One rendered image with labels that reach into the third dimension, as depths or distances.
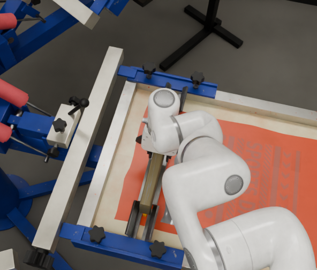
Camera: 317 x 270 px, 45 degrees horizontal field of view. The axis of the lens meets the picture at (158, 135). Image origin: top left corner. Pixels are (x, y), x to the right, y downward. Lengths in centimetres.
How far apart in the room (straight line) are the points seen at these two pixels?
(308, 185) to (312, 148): 13
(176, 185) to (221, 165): 8
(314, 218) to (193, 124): 54
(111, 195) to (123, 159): 12
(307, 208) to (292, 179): 10
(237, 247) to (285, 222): 8
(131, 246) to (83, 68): 175
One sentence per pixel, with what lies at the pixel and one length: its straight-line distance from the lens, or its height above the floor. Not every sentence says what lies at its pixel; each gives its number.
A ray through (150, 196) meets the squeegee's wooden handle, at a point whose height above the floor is 106.
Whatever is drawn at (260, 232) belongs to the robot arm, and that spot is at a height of 149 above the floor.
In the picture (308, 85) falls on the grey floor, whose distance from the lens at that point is 276.
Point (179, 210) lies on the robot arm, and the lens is 59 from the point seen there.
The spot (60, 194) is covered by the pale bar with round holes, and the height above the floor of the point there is 104.
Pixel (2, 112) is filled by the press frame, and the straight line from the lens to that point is 125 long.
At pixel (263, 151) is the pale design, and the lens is 128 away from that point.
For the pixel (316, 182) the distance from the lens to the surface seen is 129.
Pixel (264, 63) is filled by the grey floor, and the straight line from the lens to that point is 277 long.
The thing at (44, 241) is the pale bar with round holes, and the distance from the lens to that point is 107.
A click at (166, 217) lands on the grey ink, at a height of 96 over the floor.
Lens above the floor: 205
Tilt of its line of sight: 61 degrees down
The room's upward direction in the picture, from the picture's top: 4 degrees clockwise
